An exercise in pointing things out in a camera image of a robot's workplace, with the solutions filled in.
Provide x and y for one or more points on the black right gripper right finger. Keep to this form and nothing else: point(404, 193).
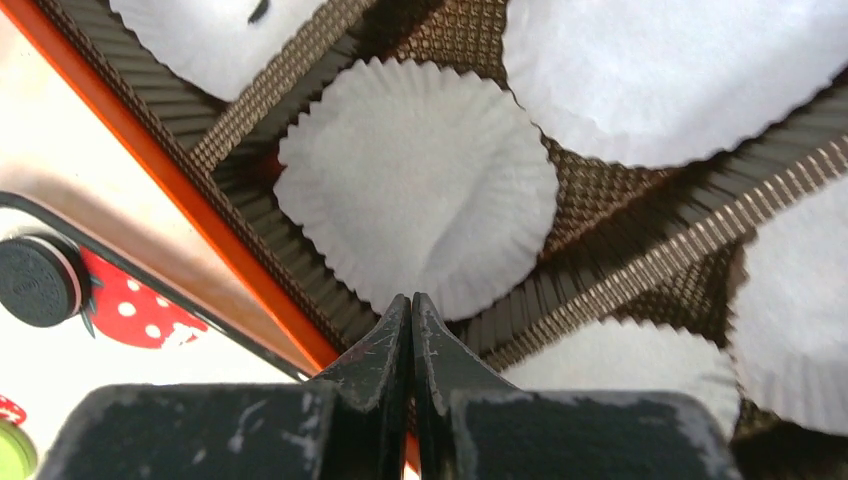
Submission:
point(473, 424)

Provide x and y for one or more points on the white strawberry print tray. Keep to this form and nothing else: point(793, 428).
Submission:
point(137, 328)

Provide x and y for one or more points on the black sandwich cookie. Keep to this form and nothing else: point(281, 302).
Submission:
point(44, 280)

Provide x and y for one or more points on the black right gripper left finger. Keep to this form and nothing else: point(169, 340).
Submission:
point(347, 422)

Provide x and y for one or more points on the white paper cup liner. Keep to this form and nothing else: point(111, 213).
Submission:
point(219, 46)
point(662, 83)
point(789, 331)
point(627, 355)
point(412, 178)

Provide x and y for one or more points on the green sandwich cookie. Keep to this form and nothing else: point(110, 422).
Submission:
point(18, 454)

